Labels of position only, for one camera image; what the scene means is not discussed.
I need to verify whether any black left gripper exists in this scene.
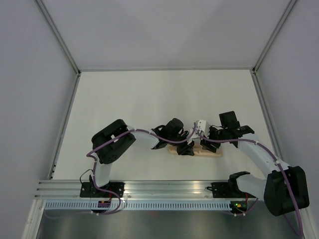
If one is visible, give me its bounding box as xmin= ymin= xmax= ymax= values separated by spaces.
xmin=168 ymin=132 xmax=194 ymax=156

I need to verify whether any peach cloth napkin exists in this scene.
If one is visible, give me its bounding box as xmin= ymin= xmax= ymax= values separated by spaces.
xmin=167 ymin=144 xmax=223 ymax=157

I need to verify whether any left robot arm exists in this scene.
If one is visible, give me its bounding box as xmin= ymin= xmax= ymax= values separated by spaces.
xmin=86 ymin=118 xmax=197 ymax=197

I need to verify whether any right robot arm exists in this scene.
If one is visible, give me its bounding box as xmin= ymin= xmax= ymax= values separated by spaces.
xmin=196 ymin=111 xmax=310 ymax=216

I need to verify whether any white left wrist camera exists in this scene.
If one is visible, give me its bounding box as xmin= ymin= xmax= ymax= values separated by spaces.
xmin=186 ymin=127 xmax=197 ymax=144

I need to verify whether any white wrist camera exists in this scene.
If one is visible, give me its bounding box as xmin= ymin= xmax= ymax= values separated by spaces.
xmin=193 ymin=119 xmax=210 ymax=138
xmin=186 ymin=127 xmax=197 ymax=144

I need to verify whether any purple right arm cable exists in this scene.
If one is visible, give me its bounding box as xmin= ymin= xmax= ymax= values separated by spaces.
xmin=195 ymin=123 xmax=304 ymax=237

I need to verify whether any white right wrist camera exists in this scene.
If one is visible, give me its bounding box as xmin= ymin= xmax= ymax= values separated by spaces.
xmin=193 ymin=119 xmax=210 ymax=138

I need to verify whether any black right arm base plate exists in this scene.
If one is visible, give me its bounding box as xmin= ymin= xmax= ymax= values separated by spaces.
xmin=206 ymin=182 xmax=255 ymax=199

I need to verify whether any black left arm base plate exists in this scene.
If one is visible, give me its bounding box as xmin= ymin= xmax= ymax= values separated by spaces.
xmin=80 ymin=182 xmax=125 ymax=198

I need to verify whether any back aluminium frame rail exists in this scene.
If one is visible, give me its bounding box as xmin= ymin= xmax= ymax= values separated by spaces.
xmin=80 ymin=66 xmax=254 ymax=72

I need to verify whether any aluminium frame rail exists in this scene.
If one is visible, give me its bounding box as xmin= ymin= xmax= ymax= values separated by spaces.
xmin=80 ymin=66 xmax=254 ymax=72
xmin=34 ymin=180 xmax=227 ymax=200

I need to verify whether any aluminium front frame rail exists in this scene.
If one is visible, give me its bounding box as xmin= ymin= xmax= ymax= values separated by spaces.
xmin=34 ymin=180 xmax=227 ymax=200

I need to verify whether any white slotted cable duct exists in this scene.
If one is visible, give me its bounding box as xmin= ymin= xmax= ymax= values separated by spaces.
xmin=45 ymin=200 xmax=231 ymax=211

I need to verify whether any left aluminium corner post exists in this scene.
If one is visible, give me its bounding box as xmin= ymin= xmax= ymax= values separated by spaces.
xmin=33 ymin=0 xmax=81 ymax=75

